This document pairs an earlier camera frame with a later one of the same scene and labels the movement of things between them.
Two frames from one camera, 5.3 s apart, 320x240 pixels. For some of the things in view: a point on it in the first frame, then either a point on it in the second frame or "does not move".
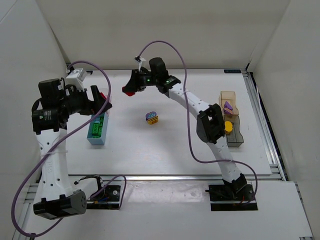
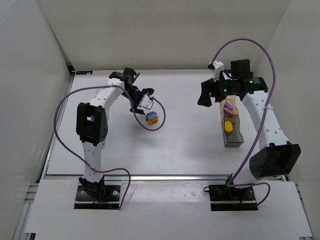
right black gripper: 136,80 → 214,89
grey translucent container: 235,139 does not move
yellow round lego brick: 228,126 does not move
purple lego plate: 227,105 does not move
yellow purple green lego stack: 151,117 does not move
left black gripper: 94,100 → 138,99
